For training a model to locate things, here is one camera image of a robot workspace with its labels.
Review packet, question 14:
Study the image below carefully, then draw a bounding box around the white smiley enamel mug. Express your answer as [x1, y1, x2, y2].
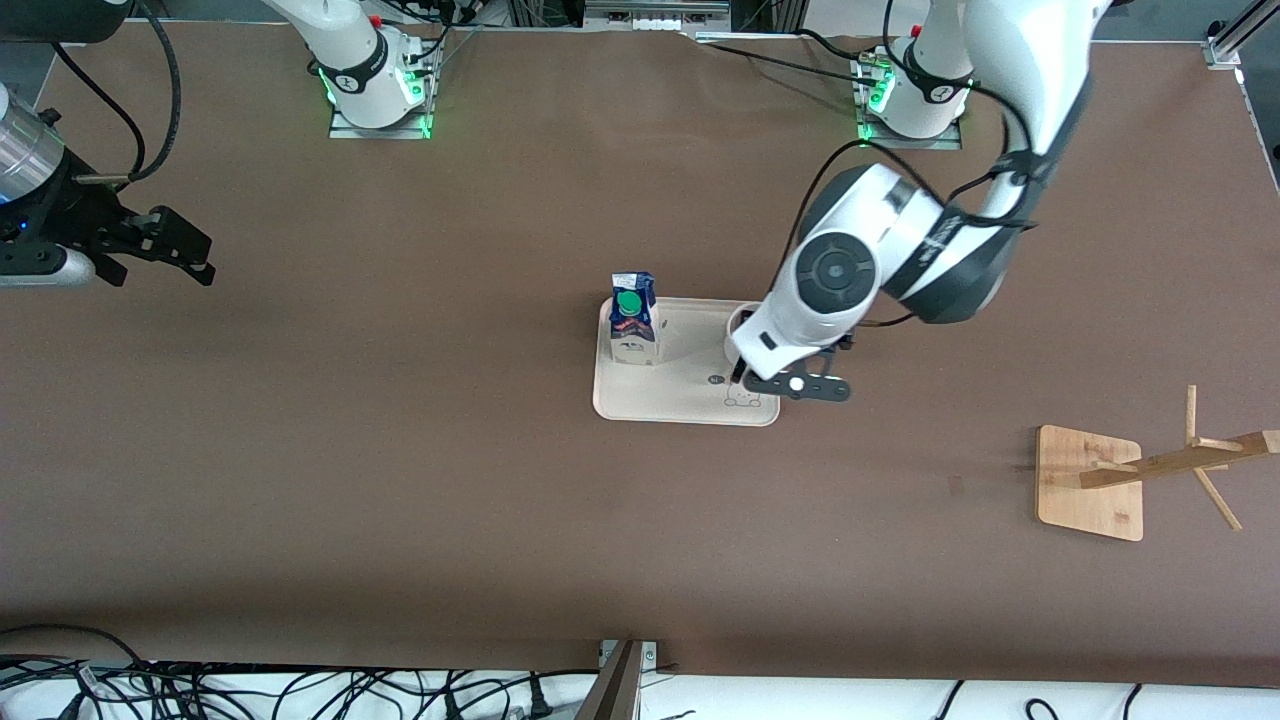
[724, 304, 763, 386]

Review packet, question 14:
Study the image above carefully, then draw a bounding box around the cream tray with bunny print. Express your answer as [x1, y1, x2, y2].
[592, 297, 781, 428]

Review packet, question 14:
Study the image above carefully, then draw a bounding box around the wooden cup stand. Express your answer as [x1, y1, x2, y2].
[1035, 385, 1280, 543]

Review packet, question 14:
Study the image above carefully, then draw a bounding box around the slanted grey beam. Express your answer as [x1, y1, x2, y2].
[575, 640, 646, 720]

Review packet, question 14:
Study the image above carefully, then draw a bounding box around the aluminium corner profile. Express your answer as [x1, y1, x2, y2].
[1205, 0, 1280, 71]

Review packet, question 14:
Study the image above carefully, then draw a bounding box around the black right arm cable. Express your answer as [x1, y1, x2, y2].
[48, 0, 183, 187]

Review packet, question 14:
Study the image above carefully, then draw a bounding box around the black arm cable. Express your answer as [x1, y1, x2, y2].
[798, 60, 1043, 331]
[48, 0, 183, 187]

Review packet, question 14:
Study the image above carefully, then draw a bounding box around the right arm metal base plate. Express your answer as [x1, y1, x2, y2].
[328, 60, 434, 141]

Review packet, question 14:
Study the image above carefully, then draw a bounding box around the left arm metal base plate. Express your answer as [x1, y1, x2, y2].
[855, 60, 964, 152]

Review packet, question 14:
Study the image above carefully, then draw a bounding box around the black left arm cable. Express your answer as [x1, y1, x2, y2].
[798, 60, 1043, 331]

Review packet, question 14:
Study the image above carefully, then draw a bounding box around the black cable on table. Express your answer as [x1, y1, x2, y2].
[695, 28, 893, 87]

